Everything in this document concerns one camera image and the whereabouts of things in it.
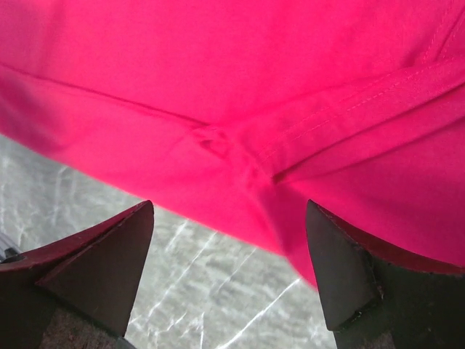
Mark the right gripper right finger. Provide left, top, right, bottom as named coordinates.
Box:
left=306, top=201, right=464, bottom=348

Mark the magenta t shirt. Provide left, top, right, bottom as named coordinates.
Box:
left=1, top=1, right=464, bottom=281

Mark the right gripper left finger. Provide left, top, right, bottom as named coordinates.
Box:
left=1, top=201, right=154, bottom=348

